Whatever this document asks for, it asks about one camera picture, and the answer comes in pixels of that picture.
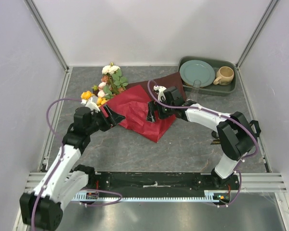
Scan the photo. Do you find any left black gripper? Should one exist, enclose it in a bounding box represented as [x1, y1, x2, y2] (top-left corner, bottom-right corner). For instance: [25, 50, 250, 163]
[86, 104, 125, 135]

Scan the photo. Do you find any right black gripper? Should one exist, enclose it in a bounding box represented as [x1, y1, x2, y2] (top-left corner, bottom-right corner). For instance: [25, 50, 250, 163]
[146, 98, 174, 123]

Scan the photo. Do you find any flower bouquet red paper wrap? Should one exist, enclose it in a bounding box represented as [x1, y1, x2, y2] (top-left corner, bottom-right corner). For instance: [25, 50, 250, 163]
[80, 62, 185, 143]

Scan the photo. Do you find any black ribbon gold lettering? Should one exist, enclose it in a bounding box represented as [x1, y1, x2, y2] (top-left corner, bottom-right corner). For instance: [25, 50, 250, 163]
[211, 119, 261, 149]

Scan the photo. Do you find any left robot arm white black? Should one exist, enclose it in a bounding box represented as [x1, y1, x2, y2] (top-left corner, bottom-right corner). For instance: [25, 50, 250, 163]
[20, 104, 125, 231]

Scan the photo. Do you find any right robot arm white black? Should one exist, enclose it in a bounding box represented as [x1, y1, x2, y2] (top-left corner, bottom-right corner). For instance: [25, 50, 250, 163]
[147, 85, 261, 190]

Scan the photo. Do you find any clear glass vase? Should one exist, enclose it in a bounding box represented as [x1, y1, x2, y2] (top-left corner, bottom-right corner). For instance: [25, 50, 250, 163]
[187, 79, 201, 102]

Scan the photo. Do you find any teal ceramic plate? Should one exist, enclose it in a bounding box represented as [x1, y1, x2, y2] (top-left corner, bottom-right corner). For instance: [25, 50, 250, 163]
[179, 60, 215, 88]

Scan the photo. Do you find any dark green tray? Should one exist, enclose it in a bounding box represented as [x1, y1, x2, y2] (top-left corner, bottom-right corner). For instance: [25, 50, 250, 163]
[178, 56, 236, 96]

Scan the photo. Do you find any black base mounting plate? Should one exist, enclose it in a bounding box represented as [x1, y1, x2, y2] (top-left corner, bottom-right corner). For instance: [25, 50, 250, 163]
[86, 172, 239, 198]

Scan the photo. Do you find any beige ceramic mug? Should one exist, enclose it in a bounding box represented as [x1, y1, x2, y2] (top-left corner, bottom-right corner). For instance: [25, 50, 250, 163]
[213, 66, 235, 86]

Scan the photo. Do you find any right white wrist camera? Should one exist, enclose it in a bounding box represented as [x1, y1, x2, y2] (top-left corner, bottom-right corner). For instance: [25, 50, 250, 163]
[153, 85, 167, 102]

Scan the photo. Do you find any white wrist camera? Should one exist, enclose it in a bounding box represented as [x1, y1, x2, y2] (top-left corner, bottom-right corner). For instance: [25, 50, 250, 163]
[81, 96, 101, 113]
[153, 85, 167, 102]

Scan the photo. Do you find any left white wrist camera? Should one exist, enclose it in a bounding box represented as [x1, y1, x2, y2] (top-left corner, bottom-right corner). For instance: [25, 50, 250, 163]
[81, 96, 101, 113]

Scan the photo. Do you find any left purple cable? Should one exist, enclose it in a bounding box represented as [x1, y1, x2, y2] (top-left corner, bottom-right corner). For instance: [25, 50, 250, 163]
[30, 98, 123, 229]

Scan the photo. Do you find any purple cable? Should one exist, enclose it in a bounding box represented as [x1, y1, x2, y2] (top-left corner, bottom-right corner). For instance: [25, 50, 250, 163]
[30, 98, 123, 229]
[147, 79, 259, 208]

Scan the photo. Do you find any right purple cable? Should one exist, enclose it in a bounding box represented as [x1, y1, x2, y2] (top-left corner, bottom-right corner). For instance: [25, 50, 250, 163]
[147, 79, 259, 208]

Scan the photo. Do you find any light blue cable duct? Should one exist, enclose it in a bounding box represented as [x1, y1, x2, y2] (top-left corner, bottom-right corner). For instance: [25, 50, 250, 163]
[71, 191, 230, 203]

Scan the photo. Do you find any left aluminium corner post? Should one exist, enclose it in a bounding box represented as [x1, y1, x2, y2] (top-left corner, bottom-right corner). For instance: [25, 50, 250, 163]
[24, 0, 69, 72]

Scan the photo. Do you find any aluminium corner post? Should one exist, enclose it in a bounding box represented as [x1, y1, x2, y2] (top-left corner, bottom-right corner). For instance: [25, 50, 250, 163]
[24, 0, 69, 72]
[236, 0, 280, 70]

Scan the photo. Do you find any right aluminium corner post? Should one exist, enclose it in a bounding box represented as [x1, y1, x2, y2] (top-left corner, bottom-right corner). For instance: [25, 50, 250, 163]
[236, 0, 280, 70]

